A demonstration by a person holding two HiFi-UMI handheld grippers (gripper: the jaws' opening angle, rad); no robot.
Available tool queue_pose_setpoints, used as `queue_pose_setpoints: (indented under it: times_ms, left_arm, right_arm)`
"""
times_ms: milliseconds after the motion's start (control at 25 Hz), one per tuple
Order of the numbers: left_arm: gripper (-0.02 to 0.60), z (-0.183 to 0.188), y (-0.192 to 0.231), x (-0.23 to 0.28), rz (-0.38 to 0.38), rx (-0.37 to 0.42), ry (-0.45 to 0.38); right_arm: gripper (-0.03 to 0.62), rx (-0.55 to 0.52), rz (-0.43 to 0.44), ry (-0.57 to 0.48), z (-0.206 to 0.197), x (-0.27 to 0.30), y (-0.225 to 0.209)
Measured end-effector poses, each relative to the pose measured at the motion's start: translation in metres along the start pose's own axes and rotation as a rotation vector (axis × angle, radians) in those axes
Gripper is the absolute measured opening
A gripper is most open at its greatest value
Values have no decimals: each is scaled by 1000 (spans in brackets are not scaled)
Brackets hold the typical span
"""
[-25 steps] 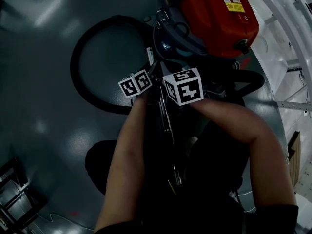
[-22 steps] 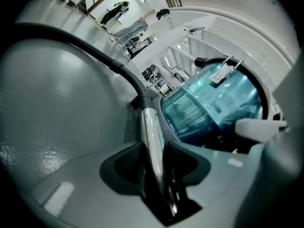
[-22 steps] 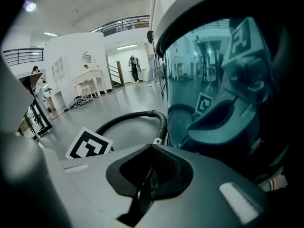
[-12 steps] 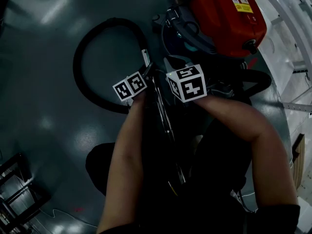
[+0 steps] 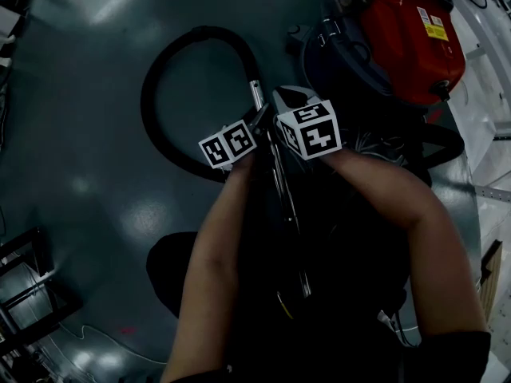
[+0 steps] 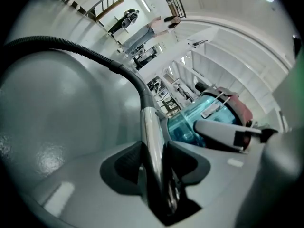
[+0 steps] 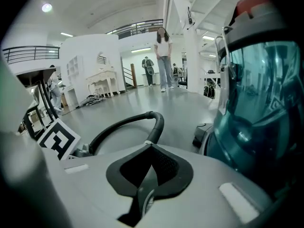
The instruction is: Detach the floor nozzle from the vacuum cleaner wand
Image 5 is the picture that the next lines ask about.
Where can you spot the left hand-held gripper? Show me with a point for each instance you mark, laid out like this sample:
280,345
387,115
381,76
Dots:
235,142

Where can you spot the metal vacuum wand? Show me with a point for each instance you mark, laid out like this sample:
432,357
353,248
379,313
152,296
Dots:
257,94

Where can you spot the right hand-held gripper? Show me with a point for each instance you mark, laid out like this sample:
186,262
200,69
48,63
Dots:
319,138

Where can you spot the white table with black legs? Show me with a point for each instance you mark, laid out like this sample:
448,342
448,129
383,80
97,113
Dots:
28,293

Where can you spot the person's right forearm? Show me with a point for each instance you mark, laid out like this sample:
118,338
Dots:
431,234

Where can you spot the person's left forearm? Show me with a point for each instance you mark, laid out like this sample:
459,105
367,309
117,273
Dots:
207,261

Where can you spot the person's black clothing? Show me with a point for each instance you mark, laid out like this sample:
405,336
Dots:
339,293

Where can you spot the red vacuum cleaner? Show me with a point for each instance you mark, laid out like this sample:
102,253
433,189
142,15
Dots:
407,46

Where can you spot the white perforated steel beam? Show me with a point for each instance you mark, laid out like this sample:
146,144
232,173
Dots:
495,194

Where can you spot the wooden slatted board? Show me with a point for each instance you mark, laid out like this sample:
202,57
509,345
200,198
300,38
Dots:
492,281

